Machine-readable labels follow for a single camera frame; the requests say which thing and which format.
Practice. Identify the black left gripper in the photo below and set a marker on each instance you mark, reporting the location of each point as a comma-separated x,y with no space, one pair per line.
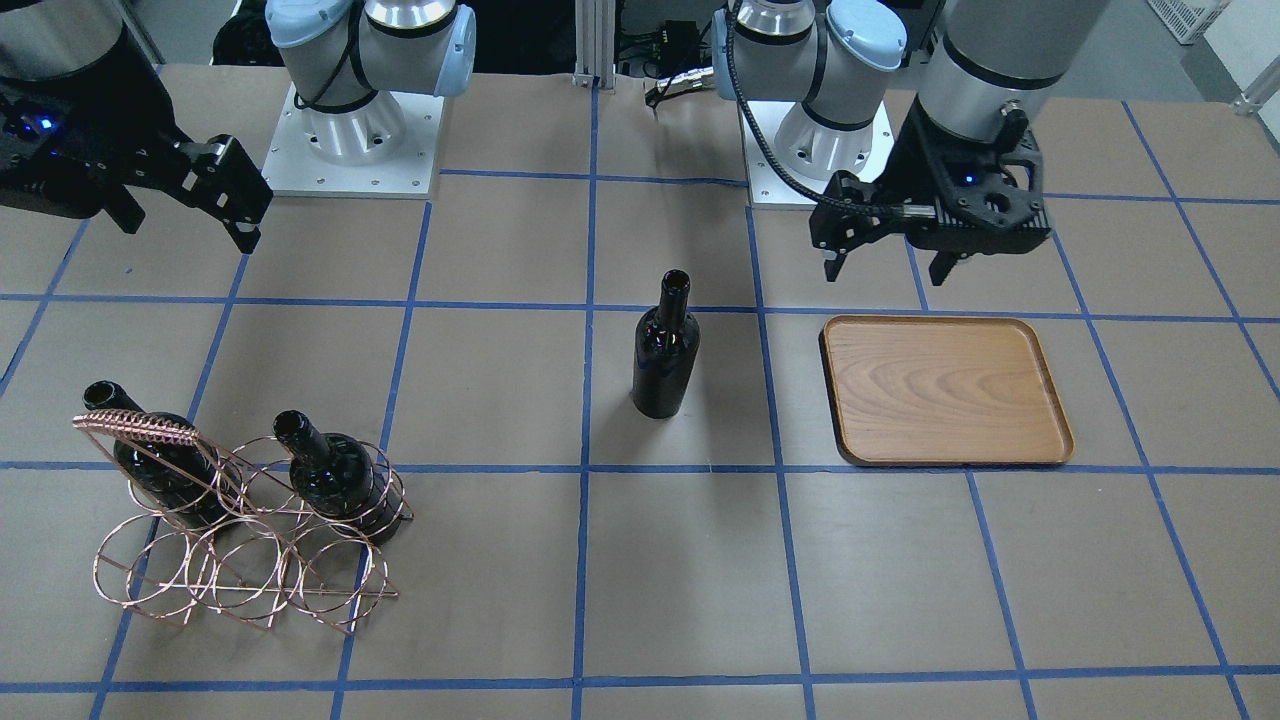
912,160

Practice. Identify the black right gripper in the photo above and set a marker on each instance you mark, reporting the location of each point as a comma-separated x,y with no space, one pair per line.
112,120

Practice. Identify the dark wine bottle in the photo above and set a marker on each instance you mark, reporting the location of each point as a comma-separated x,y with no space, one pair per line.
667,340

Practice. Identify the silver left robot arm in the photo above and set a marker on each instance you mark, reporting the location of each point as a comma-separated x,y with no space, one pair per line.
836,59

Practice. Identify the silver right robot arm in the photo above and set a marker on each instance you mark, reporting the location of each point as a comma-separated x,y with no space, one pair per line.
341,54

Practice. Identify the wooden tray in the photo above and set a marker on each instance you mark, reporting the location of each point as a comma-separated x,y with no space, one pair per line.
942,391

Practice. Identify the dark wine bottle rear basket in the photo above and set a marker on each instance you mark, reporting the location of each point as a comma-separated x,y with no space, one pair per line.
178,478

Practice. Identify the dark wine bottle basket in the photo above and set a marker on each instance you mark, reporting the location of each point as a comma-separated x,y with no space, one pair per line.
335,475
178,478

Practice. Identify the dark wine bottle front basket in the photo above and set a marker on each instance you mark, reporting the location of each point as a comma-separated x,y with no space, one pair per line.
335,475

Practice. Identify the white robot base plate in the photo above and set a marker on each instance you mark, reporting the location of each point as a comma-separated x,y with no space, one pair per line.
386,150

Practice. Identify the copper wire bottle basket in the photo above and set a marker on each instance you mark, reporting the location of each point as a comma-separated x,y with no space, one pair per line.
270,555

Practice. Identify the aluminium frame post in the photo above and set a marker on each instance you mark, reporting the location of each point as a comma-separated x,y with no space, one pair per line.
594,28

